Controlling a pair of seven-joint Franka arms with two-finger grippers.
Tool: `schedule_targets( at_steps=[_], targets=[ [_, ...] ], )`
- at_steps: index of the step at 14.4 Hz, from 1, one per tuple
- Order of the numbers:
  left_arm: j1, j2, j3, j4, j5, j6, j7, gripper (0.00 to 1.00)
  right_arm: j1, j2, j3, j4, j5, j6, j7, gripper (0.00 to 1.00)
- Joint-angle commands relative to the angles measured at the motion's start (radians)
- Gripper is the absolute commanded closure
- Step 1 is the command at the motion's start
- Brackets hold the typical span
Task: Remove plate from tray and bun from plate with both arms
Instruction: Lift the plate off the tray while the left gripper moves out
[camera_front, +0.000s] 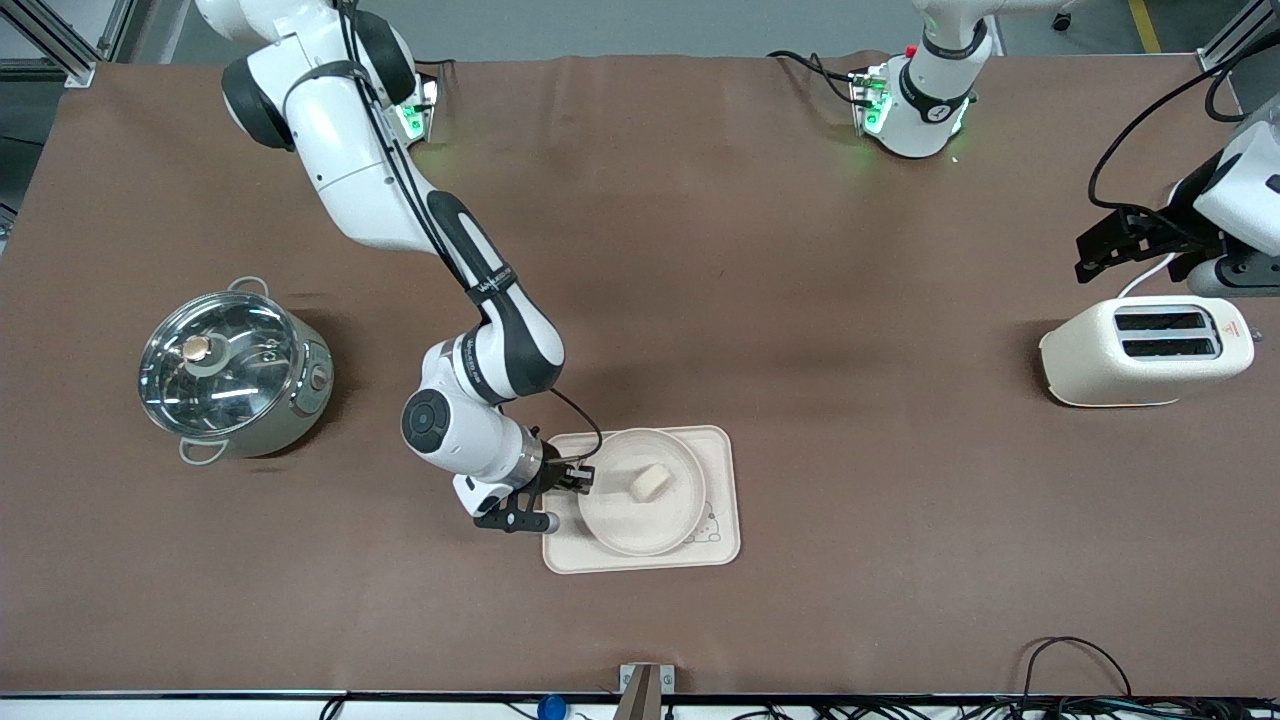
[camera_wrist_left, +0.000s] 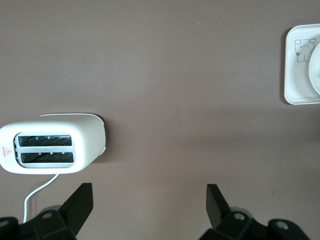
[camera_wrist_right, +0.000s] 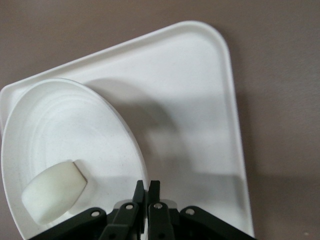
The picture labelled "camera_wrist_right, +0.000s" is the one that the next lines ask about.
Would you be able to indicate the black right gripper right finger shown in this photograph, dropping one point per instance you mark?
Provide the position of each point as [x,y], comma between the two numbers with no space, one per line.
[162,217]

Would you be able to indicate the cream rectangular serving tray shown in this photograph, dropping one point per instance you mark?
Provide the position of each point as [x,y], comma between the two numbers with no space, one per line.
[195,100]

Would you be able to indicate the cream round plate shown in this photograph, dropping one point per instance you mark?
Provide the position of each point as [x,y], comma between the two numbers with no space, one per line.
[75,130]

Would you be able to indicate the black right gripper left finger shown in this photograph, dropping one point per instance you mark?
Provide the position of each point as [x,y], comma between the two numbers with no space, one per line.
[120,217]

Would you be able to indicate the small white bun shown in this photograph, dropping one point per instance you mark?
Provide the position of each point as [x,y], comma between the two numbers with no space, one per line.
[53,192]

